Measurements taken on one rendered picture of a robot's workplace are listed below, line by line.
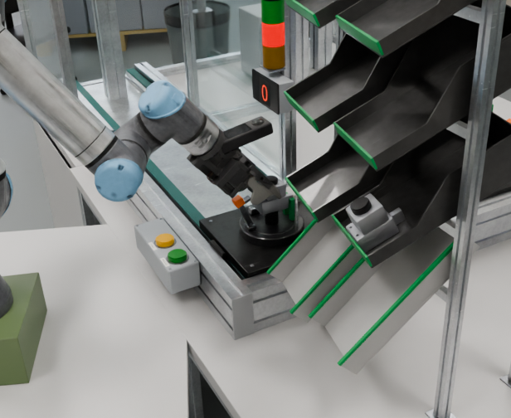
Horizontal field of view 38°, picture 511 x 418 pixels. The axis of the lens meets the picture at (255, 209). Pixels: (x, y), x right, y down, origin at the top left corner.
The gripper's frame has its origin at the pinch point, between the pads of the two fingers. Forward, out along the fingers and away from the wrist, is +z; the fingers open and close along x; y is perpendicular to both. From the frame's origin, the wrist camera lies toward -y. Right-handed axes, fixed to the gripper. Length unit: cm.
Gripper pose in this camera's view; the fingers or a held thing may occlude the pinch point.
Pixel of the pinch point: (272, 187)
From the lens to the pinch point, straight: 155.0
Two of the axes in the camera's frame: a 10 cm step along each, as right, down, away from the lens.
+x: 4.7, 4.3, -7.7
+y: -6.6, 7.5, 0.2
